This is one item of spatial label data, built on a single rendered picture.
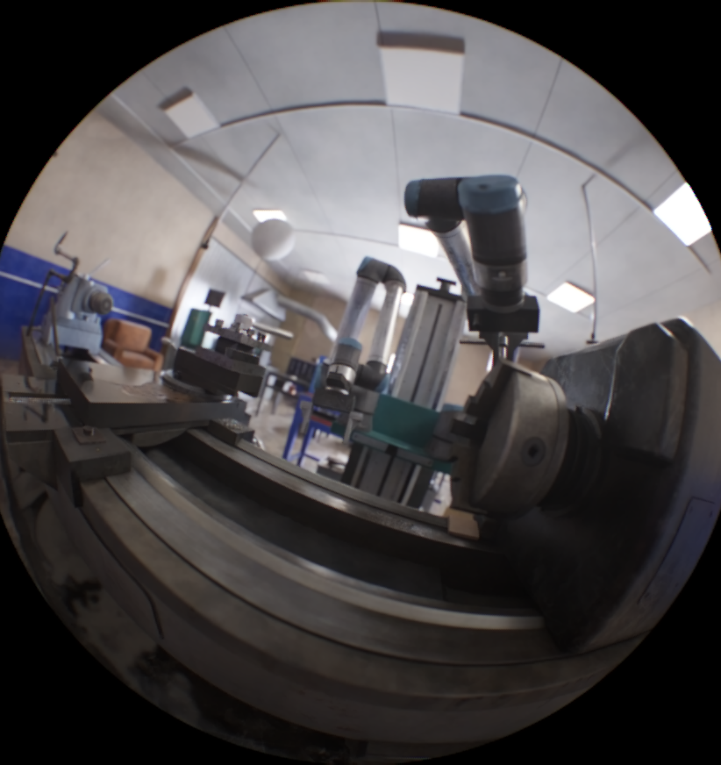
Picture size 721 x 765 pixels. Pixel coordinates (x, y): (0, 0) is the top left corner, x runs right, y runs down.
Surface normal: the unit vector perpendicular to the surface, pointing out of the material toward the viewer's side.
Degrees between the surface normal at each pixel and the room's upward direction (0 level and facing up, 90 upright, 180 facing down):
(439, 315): 90
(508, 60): 180
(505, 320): 145
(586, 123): 180
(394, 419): 90
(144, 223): 90
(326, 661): 0
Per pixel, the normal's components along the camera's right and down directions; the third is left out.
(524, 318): -0.37, 0.74
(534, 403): 0.02, -0.54
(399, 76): -0.31, 0.95
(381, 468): -0.26, -0.09
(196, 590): 0.31, -0.95
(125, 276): 0.94, 0.31
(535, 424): -0.07, -0.33
